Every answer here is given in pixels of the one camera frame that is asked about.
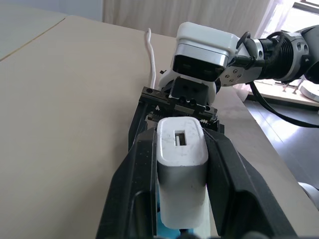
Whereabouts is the white curtain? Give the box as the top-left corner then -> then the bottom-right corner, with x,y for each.
101,0 -> 282,39

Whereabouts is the blue object under charger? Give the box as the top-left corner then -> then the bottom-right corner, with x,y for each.
156,199 -> 180,239

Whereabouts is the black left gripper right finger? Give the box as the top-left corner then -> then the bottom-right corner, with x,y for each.
204,128 -> 300,239

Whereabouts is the white USB charger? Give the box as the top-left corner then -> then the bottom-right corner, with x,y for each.
156,116 -> 210,230

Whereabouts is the silver robot body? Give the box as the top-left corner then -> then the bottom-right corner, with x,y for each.
297,181 -> 319,209

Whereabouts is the white power cable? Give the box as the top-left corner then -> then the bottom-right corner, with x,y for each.
145,28 -> 158,91

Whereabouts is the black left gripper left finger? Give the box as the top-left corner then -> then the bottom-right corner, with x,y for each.
96,128 -> 160,239

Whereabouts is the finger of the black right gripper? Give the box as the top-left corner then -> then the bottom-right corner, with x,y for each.
128,98 -> 158,151
203,118 -> 226,137

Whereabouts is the light wooden board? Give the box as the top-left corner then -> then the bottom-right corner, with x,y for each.
246,80 -> 319,108

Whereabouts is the white round base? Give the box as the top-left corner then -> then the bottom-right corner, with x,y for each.
298,79 -> 319,103

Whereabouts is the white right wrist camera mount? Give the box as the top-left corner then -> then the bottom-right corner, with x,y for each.
159,21 -> 240,105

